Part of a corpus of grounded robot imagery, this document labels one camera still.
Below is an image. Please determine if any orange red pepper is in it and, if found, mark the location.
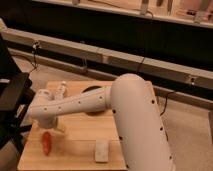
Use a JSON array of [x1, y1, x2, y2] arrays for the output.
[[42, 132, 52, 156]]

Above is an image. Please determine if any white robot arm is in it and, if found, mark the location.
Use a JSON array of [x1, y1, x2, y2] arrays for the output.
[[27, 74, 175, 171]]

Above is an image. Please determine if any white plastic bottle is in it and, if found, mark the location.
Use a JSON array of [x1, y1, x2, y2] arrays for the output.
[[55, 81, 67, 100]]

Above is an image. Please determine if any green bowl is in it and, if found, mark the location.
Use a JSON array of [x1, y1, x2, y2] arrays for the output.
[[81, 85, 113, 116]]

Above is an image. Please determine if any white sponge block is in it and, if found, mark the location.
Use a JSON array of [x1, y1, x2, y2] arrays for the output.
[[95, 139, 109, 163]]

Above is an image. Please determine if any black chair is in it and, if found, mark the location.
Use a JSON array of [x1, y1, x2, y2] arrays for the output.
[[0, 34, 35, 153]]

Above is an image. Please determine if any black cable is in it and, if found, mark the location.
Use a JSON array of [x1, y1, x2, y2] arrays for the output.
[[29, 40, 41, 75]]

